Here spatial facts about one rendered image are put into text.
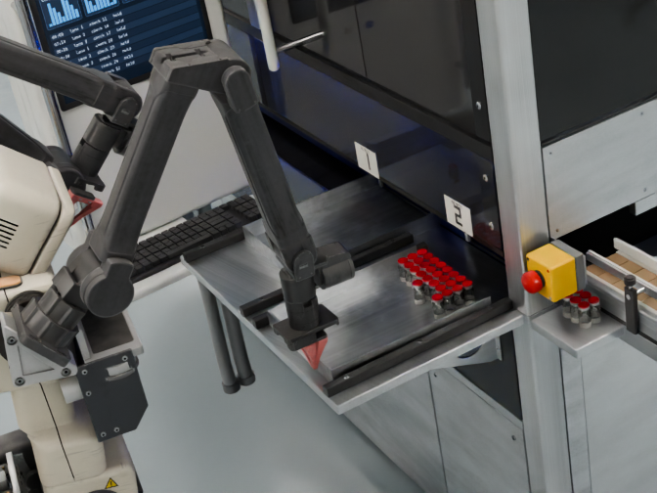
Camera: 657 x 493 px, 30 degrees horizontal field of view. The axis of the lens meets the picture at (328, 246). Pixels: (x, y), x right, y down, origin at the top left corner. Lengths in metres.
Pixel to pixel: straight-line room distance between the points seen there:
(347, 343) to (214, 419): 1.43
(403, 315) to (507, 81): 0.52
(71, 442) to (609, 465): 1.10
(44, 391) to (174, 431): 1.50
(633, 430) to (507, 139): 0.79
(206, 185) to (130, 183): 1.19
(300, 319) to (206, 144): 0.95
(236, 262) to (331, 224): 0.23
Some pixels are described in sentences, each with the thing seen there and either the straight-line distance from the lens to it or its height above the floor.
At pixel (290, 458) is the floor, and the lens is 3.45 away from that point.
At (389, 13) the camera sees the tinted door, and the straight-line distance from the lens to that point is 2.32.
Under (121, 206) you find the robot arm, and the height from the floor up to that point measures 1.36.
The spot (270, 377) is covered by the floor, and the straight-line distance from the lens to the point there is 3.77.
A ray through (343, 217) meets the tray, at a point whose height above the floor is 0.88.
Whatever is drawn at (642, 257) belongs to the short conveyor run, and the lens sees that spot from 2.27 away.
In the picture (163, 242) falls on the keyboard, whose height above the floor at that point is 0.83.
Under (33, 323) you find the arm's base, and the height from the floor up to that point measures 1.22.
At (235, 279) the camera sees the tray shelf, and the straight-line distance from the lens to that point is 2.55.
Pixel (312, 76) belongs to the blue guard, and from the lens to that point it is 2.71.
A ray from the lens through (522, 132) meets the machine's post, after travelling 2.10.
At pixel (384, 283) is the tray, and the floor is 0.88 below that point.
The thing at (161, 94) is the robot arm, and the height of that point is 1.52.
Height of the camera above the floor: 2.16
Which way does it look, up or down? 30 degrees down
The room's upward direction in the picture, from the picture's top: 11 degrees counter-clockwise
